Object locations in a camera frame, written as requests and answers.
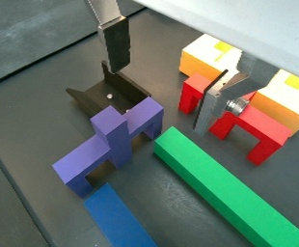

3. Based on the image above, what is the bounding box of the long blue block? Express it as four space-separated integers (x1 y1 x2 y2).
84 183 157 247

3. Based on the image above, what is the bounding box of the red cross-shaped block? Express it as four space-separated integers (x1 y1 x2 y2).
177 74 291 165

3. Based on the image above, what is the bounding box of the purple cross-shaped block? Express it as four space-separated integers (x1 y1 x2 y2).
53 97 164 198

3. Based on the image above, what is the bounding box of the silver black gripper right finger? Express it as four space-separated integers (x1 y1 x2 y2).
193 51 264 135

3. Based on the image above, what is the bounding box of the black angled bracket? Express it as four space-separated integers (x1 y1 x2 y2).
65 62 150 117

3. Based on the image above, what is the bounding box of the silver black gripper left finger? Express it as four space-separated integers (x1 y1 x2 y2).
85 0 130 73

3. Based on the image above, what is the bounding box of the long green block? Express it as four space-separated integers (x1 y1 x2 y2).
154 126 299 247

